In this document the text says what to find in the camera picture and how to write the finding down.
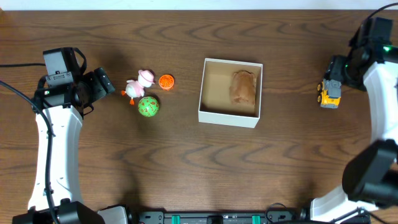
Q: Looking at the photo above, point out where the yellow grey toy truck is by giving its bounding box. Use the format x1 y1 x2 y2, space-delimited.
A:
317 79 341 109

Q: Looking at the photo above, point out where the pink toy duck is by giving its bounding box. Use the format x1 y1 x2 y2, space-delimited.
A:
121 70 154 105

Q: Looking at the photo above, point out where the brown plush toy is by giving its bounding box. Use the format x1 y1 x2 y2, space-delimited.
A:
229 70 257 105

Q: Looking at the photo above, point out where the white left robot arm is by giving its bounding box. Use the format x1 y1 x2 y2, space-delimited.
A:
12 68 126 223

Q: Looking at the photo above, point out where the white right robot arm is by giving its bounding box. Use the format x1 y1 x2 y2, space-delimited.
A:
307 44 397 223

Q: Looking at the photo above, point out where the green numbered ball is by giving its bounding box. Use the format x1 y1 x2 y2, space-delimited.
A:
138 96 160 117

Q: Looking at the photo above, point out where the orange ridged toy ball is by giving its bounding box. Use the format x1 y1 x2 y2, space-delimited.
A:
158 74 175 91

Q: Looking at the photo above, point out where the white cardboard box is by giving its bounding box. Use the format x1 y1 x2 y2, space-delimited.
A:
198 58 263 128

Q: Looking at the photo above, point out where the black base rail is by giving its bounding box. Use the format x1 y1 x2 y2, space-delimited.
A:
96 202 304 224

